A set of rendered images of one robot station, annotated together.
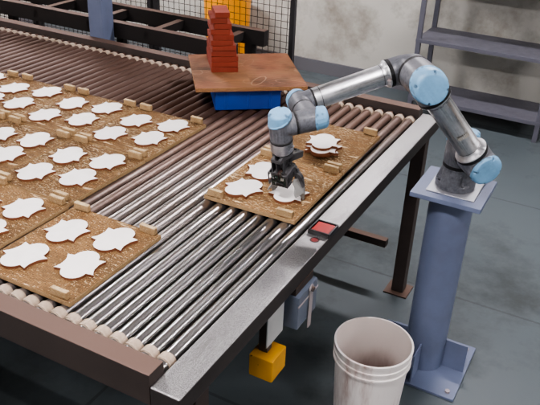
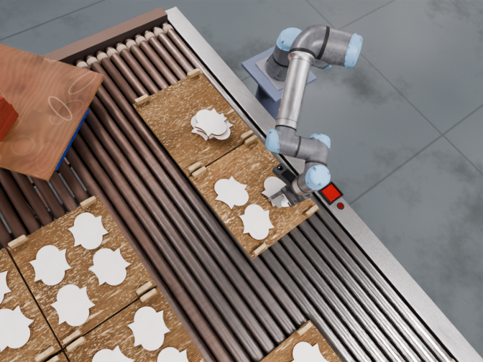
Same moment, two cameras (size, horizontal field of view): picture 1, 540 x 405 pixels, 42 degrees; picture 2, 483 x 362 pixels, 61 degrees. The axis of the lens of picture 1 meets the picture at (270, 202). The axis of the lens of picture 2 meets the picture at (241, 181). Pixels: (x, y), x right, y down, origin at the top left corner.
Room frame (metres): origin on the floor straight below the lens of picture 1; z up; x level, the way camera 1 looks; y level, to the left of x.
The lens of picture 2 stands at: (2.19, 0.69, 2.43)
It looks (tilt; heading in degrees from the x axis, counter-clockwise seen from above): 64 degrees down; 281
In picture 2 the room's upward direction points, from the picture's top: 17 degrees clockwise
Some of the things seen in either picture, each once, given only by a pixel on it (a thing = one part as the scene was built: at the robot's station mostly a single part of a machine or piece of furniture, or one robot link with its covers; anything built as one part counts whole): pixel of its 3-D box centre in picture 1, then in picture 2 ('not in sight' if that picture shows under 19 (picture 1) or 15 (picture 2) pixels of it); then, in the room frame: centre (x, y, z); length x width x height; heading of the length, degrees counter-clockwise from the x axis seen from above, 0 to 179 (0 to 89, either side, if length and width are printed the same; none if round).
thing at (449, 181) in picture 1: (456, 172); (282, 62); (2.43, -0.71, 0.93); 0.15 x 0.15 x 0.10
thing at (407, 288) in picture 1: (409, 217); not in sight; (2.96, -0.67, 0.43); 0.12 x 0.12 x 0.85; 63
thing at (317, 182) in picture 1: (275, 186); (254, 193); (2.26, -0.02, 0.93); 0.41 x 0.35 x 0.02; 154
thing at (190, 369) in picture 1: (341, 215); (300, 166); (2.13, -0.25, 0.88); 2.08 x 0.09 x 0.06; 153
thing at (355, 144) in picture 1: (322, 145); (193, 120); (2.63, -0.20, 0.93); 0.41 x 0.35 x 0.02; 154
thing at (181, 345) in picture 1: (323, 206); (288, 173); (2.17, -0.19, 0.90); 1.95 x 0.05 x 0.05; 153
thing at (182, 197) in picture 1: (214, 175); (201, 230); (2.37, 0.21, 0.90); 1.95 x 0.05 x 0.05; 153
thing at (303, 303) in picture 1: (295, 300); not in sight; (1.79, -0.09, 0.77); 0.14 x 0.11 x 0.18; 153
